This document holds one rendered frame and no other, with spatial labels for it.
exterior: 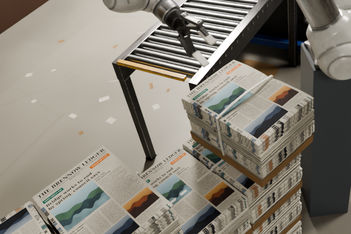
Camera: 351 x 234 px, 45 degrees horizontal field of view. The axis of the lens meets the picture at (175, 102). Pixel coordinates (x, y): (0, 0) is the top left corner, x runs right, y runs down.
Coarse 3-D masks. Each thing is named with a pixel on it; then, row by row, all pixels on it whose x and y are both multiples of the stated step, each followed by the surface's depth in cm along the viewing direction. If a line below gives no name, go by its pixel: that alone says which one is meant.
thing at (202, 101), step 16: (240, 64) 165; (208, 80) 161; (224, 80) 159; (240, 80) 157; (192, 96) 157; (208, 96) 154; (224, 96) 153; (192, 112) 157; (208, 112) 148; (192, 128) 167; (208, 128) 155
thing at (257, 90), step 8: (256, 80) 156; (272, 80) 154; (248, 88) 154; (256, 88) 153; (264, 88) 152; (248, 96) 150; (256, 96) 149; (224, 104) 149; (240, 104) 148; (216, 112) 147; (232, 112) 145; (224, 120) 143; (216, 128) 149; (224, 128) 145; (216, 136) 153; (224, 136) 148; (224, 144) 153; (224, 152) 156
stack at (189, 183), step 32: (160, 160) 167; (192, 160) 164; (160, 192) 155; (192, 192) 153; (224, 192) 150; (256, 192) 150; (288, 192) 167; (192, 224) 143; (224, 224) 144; (288, 224) 181
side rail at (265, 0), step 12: (264, 0) 250; (276, 0) 260; (252, 12) 243; (264, 12) 249; (240, 24) 235; (252, 24) 239; (228, 36) 229; (240, 36) 230; (252, 36) 243; (228, 48) 222; (240, 48) 234; (216, 60) 214; (228, 60) 225; (204, 72) 209; (192, 84) 205
